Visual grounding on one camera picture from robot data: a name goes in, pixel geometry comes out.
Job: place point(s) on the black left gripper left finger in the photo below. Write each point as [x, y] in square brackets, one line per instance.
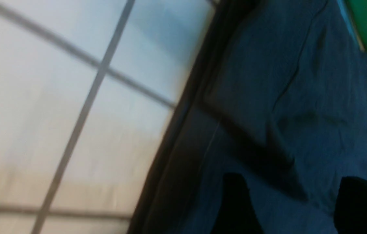
[236, 214]

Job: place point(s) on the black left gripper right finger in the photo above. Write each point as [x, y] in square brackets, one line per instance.
[350, 215]

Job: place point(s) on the gray long sleeve shirt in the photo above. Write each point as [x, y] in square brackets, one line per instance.
[278, 94]

